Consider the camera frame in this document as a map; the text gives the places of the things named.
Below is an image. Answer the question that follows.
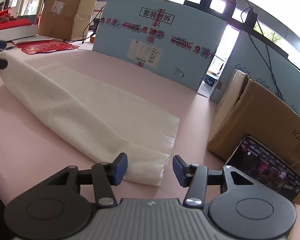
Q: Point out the white fabric shopping bag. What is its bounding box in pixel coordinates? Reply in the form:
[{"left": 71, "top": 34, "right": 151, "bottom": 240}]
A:
[{"left": 0, "top": 52, "right": 180, "bottom": 186}]

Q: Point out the white red tray stack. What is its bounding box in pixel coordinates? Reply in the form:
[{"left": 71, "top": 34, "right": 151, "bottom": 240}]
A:
[{"left": 0, "top": 7, "right": 38, "bottom": 41}]

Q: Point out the black smartphone lit screen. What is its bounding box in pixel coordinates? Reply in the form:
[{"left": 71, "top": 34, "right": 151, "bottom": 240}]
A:
[{"left": 226, "top": 136, "right": 300, "bottom": 201}]

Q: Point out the far brown cardboard box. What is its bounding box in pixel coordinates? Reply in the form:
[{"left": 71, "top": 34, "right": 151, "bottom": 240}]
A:
[{"left": 38, "top": 0, "right": 96, "bottom": 41}]

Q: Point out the brown cardboard box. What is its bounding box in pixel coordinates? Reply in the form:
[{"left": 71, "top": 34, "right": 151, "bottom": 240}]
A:
[
  {"left": 207, "top": 70, "right": 300, "bottom": 204},
  {"left": 38, "top": 0, "right": 96, "bottom": 41}
]

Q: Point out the near brown cardboard box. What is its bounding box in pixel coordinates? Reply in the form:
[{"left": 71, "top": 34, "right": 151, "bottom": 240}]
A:
[{"left": 207, "top": 70, "right": 300, "bottom": 204}]

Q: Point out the large blue foam board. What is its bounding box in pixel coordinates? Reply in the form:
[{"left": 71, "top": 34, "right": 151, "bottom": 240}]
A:
[{"left": 93, "top": 0, "right": 226, "bottom": 90}]

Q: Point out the black cable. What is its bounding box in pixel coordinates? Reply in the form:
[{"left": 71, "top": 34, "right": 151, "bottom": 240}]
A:
[{"left": 247, "top": 4, "right": 283, "bottom": 98}]

